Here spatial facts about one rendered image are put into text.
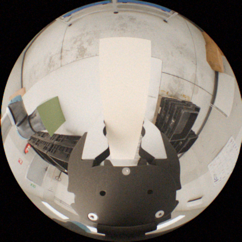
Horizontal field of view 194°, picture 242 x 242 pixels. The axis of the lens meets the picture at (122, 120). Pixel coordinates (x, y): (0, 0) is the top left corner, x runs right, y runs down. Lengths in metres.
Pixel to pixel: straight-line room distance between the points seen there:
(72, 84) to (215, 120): 2.85
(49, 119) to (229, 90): 2.91
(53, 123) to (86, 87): 0.29
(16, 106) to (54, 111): 0.26
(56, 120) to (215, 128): 2.98
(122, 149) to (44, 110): 0.42
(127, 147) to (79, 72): 0.38
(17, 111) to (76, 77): 0.37
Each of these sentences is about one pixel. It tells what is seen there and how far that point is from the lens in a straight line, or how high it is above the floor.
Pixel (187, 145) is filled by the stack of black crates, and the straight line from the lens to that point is 1.59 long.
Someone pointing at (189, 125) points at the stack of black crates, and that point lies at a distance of 1.02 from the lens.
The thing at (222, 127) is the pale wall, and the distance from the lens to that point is 2.59.
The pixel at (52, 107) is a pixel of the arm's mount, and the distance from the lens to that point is 0.49.
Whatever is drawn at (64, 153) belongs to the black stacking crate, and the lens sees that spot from 0.54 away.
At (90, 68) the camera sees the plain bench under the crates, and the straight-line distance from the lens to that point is 0.38.
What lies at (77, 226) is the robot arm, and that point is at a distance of 0.27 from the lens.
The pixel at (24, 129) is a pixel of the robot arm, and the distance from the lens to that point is 0.53.
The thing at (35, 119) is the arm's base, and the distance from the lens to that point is 0.48.
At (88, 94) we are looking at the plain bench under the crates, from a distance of 0.39.
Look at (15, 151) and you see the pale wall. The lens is 3.62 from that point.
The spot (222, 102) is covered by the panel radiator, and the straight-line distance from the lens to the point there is 2.50.
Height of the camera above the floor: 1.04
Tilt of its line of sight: 57 degrees down
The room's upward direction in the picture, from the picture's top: 180 degrees counter-clockwise
